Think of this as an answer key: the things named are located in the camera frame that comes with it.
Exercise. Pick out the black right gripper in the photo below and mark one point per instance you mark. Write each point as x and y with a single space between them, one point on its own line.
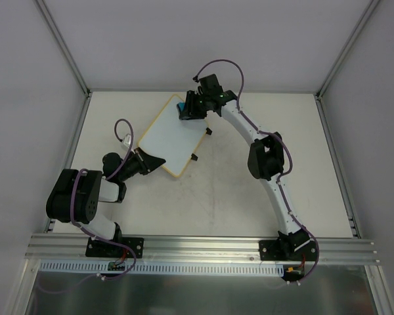
190 105

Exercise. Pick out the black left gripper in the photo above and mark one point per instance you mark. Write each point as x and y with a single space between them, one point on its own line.
141 161

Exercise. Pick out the blue bone shaped eraser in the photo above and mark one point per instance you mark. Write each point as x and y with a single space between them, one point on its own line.
180 106

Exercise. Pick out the yellow framed whiteboard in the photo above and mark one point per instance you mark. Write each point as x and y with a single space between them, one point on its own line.
172 139

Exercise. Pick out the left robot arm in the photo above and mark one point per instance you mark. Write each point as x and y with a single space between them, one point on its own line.
76 194

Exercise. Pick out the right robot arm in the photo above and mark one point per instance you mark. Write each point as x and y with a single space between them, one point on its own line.
266 159

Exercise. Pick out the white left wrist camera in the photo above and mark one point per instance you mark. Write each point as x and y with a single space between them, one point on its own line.
127 140

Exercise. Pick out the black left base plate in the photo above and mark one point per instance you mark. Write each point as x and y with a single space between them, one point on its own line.
121 245

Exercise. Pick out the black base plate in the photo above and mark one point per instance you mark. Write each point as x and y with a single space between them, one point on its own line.
271 250
121 245

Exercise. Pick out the aluminium front rail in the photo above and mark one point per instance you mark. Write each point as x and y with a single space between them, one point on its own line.
201 249

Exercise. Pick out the white slotted cable duct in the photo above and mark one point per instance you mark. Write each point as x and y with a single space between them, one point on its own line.
166 268

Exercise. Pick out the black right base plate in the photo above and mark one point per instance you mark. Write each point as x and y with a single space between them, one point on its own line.
271 250

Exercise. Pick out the left aluminium frame post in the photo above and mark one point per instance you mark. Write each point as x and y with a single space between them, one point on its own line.
51 24

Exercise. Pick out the aluminium frame post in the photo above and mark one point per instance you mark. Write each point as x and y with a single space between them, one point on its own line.
354 35
51 24

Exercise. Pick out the right aluminium frame post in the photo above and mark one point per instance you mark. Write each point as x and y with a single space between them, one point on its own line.
354 35

